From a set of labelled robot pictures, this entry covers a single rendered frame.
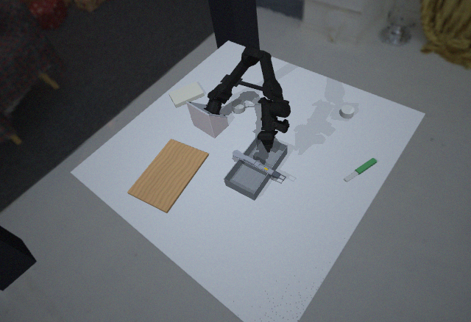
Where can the brown wooden board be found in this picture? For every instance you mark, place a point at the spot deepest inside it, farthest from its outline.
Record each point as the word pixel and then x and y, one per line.
pixel 161 184

